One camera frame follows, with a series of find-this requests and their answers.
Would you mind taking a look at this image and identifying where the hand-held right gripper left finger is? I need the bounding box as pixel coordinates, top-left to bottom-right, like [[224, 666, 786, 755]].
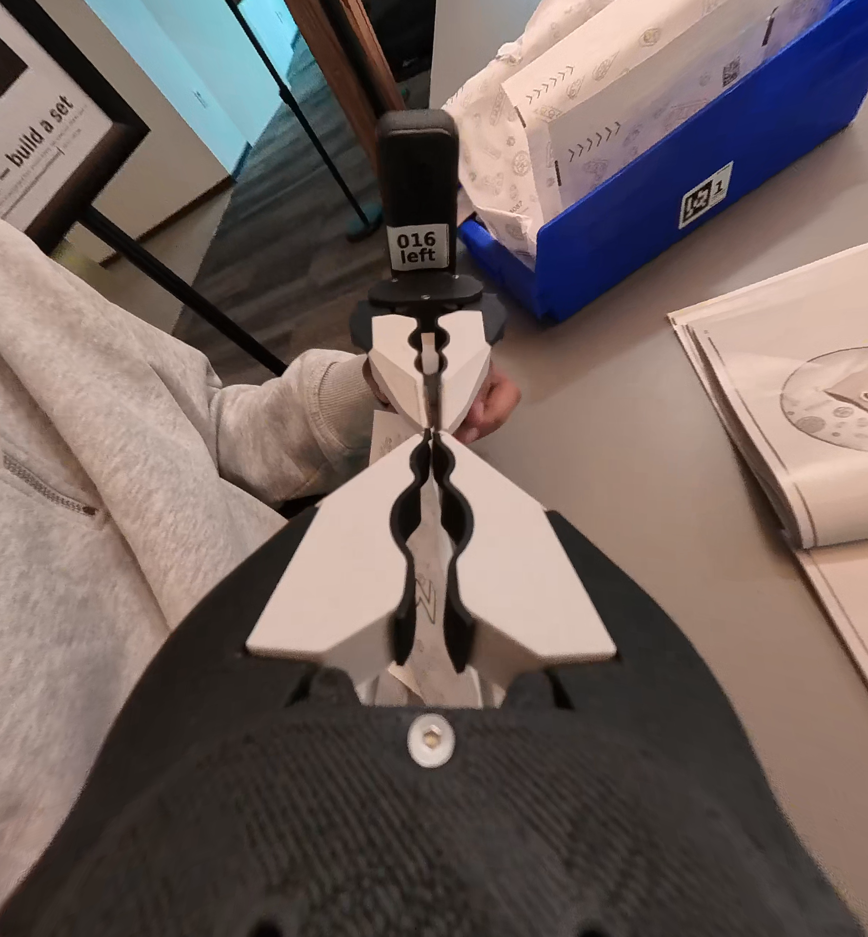
[[245, 432, 435, 682]]

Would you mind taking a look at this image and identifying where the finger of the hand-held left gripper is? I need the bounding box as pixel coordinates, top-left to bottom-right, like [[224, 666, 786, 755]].
[[432, 313, 493, 433], [366, 313, 431, 430]]

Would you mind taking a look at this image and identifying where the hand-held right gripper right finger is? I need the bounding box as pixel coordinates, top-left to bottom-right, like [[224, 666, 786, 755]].
[[434, 432, 618, 682]]

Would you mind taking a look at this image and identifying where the small white paper bag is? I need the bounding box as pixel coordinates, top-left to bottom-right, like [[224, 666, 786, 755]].
[[368, 408, 493, 710]]

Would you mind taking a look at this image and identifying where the pile of white paper bags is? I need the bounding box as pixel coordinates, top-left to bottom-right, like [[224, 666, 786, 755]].
[[441, 0, 845, 253]]

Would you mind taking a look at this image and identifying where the blue plastic bin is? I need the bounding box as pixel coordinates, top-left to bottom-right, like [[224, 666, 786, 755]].
[[459, 0, 868, 325]]

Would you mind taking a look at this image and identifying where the person's left hand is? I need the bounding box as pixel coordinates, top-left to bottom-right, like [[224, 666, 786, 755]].
[[452, 372, 524, 445]]

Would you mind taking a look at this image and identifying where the person's grey hoodie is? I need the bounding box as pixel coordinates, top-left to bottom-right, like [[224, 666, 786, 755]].
[[0, 208, 318, 937]]

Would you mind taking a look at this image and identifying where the open instruction booklet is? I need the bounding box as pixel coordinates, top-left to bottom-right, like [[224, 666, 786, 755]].
[[668, 242, 868, 722]]

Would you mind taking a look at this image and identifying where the black framed sign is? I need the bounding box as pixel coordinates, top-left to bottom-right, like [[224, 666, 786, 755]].
[[0, 0, 288, 376]]

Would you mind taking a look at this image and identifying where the wooden support post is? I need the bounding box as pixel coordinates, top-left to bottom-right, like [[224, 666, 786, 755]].
[[285, 0, 405, 173]]

